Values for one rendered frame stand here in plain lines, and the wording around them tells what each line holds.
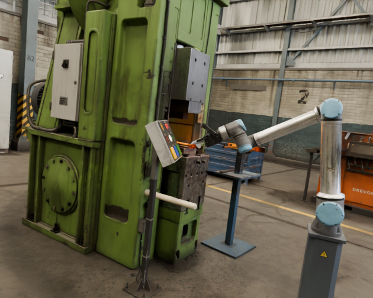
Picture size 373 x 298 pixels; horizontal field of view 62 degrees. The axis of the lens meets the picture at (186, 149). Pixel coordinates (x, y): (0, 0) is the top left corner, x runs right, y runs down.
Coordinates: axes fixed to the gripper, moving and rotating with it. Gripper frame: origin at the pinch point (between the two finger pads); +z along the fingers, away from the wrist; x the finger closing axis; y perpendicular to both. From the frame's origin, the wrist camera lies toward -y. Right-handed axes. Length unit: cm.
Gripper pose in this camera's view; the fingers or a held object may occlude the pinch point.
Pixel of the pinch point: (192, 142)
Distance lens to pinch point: 212.3
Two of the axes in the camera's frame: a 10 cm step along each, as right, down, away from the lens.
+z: -9.1, 3.8, 1.6
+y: 3.9, 9.2, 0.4
